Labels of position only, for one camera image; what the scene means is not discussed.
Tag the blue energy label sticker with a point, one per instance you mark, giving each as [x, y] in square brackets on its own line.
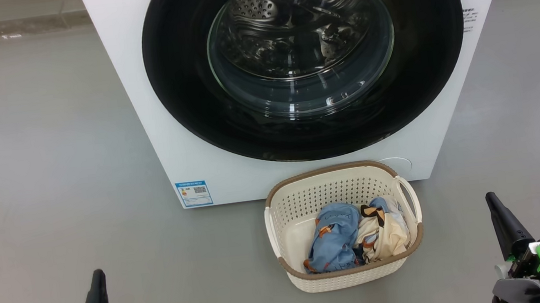
[194, 193]

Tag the blue garment with orange print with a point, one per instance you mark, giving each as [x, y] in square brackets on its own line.
[332, 240]

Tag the cream garment with black marks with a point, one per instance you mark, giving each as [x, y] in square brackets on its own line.
[382, 237]

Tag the cream perforated laundry basket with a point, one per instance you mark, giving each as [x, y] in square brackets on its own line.
[295, 204]

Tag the white front-load washing machine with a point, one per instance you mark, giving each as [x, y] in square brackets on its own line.
[145, 109]

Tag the washing machine door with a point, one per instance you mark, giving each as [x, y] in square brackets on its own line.
[182, 80]

